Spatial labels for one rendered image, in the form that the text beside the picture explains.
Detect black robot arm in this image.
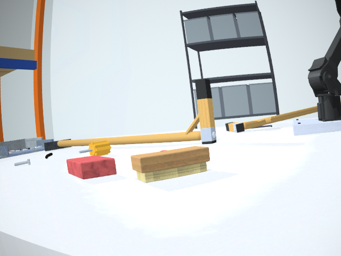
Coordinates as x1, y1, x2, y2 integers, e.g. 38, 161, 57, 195
308, 0, 341, 122

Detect red block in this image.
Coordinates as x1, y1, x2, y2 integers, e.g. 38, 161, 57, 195
67, 155, 117, 179

